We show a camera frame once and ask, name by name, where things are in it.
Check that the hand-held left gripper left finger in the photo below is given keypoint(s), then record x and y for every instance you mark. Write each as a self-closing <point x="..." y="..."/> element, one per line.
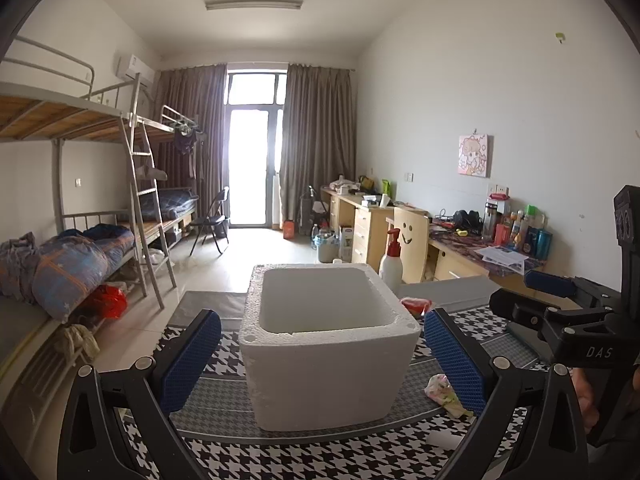
<point x="190" y="360"/>

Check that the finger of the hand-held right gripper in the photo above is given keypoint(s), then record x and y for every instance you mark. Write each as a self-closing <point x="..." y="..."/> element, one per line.
<point x="550" y="284"/>
<point x="520" y="310"/>

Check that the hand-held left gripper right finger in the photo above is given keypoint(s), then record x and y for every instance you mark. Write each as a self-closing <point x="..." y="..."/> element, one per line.
<point x="455" y="360"/>

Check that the white foam box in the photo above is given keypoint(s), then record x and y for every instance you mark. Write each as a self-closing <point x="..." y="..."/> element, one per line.
<point x="325" y="375"/>

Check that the person's right hand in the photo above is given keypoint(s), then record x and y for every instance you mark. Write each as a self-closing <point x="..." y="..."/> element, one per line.
<point x="585" y="400"/>

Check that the crumpled floral wrapper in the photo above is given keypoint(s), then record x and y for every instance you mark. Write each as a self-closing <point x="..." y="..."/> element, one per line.
<point x="445" y="395"/>

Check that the printed paper sheets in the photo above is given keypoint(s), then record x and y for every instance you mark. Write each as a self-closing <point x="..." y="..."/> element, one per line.
<point x="502" y="259"/>

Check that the row of toiletry bottles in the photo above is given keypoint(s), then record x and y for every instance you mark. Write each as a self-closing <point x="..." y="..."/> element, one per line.
<point x="525" y="232"/>

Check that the red snack packet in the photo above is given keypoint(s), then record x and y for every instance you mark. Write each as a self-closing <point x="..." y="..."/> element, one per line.
<point x="417" y="306"/>

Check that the white tissue piece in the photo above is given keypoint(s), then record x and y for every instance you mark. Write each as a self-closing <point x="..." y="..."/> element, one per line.
<point x="445" y="439"/>

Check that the wooden desk with printed cover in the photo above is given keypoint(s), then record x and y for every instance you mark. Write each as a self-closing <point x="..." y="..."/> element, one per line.
<point x="450" y="262"/>

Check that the red plastic bag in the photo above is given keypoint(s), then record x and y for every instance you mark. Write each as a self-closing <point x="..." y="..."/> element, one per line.
<point x="110" y="302"/>

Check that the black headphones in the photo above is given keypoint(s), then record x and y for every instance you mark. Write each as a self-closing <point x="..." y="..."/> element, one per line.
<point x="467" y="219"/>

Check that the white basin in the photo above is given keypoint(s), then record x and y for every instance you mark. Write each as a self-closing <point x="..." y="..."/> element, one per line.
<point x="154" y="257"/>

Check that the white pump bottle red cap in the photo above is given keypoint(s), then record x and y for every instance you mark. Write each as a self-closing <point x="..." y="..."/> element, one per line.
<point x="391" y="270"/>

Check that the beige cloth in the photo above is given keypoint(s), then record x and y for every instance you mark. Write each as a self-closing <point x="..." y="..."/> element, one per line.
<point x="75" y="342"/>

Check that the wooden chair with smiley face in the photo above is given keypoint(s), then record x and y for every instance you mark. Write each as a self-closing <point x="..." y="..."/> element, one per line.
<point x="412" y="250"/>

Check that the black folding chair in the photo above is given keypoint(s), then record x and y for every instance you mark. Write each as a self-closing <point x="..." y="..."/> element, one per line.
<point x="210" y="222"/>

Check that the houndstooth tablecloth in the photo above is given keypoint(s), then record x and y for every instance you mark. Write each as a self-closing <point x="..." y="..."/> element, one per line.
<point x="350" y="455"/>

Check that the blue orange checked quilt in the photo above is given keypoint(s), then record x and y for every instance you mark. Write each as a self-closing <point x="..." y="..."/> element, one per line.
<point x="75" y="270"/>

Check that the dark blue blanket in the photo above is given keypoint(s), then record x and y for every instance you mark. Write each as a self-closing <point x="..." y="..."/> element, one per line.
<point x="100" y="232"/>

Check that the blue checked mattress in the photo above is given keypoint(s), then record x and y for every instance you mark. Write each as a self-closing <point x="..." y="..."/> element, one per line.
<point x="170" y="205"/>

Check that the white carton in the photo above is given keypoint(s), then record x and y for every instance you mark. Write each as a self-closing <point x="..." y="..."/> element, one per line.
<point x="347" y="245"/>

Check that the red canister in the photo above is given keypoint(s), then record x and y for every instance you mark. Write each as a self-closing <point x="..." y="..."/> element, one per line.
<point x="288" y="230"/>

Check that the grey bucket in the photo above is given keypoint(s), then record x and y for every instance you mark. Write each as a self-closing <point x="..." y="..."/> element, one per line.
<point x="328" y="250"/>

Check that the metal bunk ladder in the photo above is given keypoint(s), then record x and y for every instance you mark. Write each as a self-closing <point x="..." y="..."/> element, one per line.
<point x="145" y="192"/>

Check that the green box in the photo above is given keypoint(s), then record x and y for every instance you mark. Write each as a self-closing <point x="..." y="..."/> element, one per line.
<point x="386" y="187"/>

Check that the black trolley bag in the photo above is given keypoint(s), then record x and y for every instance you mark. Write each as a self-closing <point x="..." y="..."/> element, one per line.
<point x="309" y="212"/>

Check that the grey folded cloth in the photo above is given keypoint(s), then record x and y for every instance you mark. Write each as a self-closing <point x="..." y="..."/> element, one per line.
<point x="154" y="173"/>

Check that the grey checked cloth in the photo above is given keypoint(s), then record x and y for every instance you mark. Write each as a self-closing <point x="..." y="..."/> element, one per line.
<point x="20" y="267"/>

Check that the glass balcony door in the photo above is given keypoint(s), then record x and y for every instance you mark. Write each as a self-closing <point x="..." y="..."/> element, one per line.
<point x="255" y="160"/>

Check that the dark hanging clothes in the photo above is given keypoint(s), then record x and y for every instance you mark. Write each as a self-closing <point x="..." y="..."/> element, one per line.
<point x="185" y="141"/>

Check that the brown curtain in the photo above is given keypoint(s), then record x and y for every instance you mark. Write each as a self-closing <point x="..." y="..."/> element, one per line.
<point x="200" y="130"/>
<point x="320" y="145"/>

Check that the metal bunk bed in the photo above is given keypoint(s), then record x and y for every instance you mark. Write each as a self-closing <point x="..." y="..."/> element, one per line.
<point x="170" y="120"/>
<point x="55" y="115"/>

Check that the white air conditioner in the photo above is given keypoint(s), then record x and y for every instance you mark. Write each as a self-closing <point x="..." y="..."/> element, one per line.
<point x="135" y="67"/>

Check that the ceiling tube light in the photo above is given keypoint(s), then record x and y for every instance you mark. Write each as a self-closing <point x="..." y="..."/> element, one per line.
<point x="254" y="4"/>

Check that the pink cartoon wall picture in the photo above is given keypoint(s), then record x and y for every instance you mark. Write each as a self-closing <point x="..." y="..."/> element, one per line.
<point x="475" y="156"/>

